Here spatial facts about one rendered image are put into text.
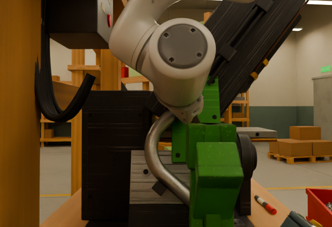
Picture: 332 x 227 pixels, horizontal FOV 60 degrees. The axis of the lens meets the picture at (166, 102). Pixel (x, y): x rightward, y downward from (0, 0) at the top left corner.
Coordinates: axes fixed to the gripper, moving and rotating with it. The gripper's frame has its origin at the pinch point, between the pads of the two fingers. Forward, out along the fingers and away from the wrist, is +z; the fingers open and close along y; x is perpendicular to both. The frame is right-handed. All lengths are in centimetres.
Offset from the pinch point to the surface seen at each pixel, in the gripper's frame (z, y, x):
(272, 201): 32.0, -36.9, -7.0
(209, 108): 2.7, -4.9, -6.6
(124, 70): 346, 156, -59
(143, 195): 4.8, -8.1, 18.4
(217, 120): 2.7, -8.1, -5.7
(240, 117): 860, -25, -308
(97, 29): -10.0, 22.2, 1.3
